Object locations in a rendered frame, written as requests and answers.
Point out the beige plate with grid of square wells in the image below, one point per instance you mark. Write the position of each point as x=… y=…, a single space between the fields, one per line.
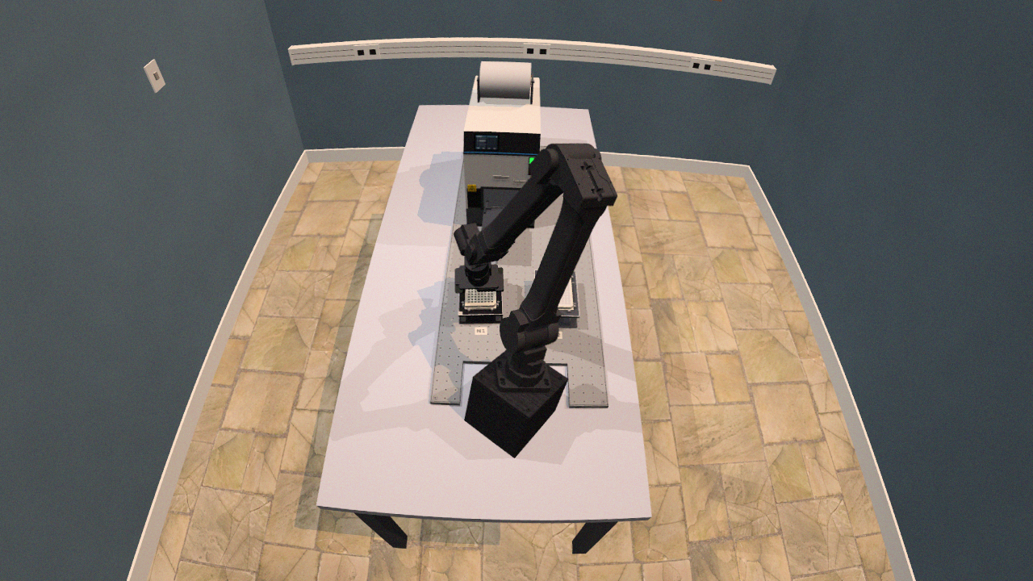
x=480 y=300

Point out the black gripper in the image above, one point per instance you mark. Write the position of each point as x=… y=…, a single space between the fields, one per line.
x=495 y=282

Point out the cream multi-well plate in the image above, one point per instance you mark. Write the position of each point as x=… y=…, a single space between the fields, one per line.
x=566 y=301

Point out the black rectangular frame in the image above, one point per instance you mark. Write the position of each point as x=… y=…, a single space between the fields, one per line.
x=489 y=316

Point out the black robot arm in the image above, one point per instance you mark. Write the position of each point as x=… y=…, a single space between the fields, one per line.
x=581 y=209

